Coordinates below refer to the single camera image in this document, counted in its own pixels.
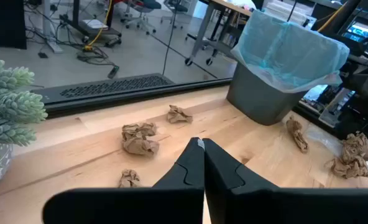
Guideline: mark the long brown paper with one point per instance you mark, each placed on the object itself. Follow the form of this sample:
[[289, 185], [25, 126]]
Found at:
[[296, 135]]

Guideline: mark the dark office chair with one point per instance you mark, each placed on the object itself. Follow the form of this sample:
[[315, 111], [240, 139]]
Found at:
[[176, 7], [143, 9]]

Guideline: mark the green crumpled object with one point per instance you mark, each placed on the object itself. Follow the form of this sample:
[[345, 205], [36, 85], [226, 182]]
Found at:
[[7, 109]]

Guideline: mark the black cabinet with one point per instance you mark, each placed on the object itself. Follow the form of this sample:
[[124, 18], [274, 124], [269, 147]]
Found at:
[[3, 21]]

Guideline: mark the grey plastic trash bin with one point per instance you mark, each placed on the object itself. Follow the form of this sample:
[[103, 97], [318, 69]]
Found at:
[[258, 102]]

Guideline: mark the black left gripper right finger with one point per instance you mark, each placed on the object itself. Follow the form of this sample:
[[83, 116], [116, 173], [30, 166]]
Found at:
[[252, 205]]

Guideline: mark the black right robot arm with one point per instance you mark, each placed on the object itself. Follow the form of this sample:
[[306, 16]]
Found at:
[[358, 81]]

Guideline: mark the black power strip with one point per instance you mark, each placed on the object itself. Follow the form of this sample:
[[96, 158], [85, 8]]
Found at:
[[113, 71]]

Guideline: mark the large brown paper ball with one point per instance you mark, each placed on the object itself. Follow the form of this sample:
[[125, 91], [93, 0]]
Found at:
[[139, 140]]

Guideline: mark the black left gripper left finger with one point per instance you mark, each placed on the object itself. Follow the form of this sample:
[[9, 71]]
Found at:
[[171, 205]]

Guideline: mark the white desk leg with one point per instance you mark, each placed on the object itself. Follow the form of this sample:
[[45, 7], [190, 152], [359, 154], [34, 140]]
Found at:
[[48, 25]]

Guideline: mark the lit computer monitor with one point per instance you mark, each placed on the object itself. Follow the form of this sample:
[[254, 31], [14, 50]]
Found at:
[[359, 32]]

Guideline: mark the black rolling stand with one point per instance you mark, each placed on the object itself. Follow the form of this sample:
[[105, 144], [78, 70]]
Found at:
[[90, 31]]

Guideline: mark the wooden desk on wheels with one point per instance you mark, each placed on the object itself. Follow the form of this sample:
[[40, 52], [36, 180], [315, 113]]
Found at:
[[202, 28]]

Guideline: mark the black aluminium table frame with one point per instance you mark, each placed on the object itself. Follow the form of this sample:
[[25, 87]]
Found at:
[[140, 98]]

